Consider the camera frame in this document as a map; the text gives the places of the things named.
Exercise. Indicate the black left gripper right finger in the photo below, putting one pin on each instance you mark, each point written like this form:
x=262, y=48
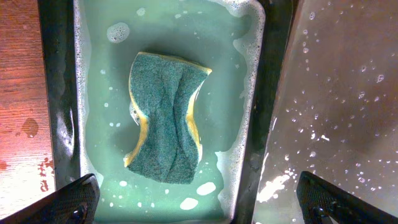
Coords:
x=323, y=202

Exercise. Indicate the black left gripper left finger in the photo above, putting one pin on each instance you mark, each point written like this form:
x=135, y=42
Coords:
x=75, y=203

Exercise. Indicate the green and yellow sponge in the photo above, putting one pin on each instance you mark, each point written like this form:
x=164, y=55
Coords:
x=163, y=90

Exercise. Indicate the large dark serving tray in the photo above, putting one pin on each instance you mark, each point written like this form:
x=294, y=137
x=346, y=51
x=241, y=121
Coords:
x=336, y=108

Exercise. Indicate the dark green water tray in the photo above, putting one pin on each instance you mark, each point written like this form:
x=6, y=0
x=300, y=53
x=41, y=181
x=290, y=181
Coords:
x=89, y=47

